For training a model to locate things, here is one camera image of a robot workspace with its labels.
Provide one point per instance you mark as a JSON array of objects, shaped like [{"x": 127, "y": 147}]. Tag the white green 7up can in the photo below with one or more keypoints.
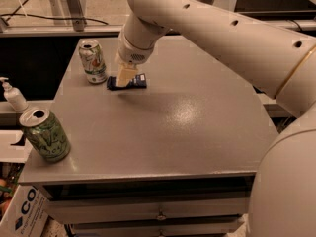
[{"x": 91, "y": 55}]

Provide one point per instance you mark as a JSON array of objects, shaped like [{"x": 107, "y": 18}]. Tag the white cardboard box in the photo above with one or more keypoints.
[{"x": 24, "y": 215}]

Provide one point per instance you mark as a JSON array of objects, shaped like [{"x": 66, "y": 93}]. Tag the metal frame rail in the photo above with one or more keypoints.
[{"x": 99, "y": 16}]

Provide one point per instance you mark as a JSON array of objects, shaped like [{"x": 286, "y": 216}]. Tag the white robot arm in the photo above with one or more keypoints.
[{"x": 277, "y": 61}]

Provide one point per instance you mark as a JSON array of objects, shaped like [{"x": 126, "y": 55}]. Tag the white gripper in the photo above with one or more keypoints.
[{"x": 132, "y": 53}]

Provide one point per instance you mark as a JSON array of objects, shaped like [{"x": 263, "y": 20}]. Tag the dark blue snack bar wrapper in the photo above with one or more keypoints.
[{"x": 138, "y": 82}]

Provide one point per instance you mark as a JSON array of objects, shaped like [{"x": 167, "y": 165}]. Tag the grey drawer cabinet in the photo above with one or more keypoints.
[{"x": 174, "y": 159}]

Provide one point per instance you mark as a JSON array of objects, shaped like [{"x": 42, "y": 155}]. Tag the white pump lotion bottle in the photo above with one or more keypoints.
[{"x": 13, "y": 95}]

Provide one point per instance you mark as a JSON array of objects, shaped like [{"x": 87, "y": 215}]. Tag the green soda can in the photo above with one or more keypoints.
[{"x": 43, "y": 130}]

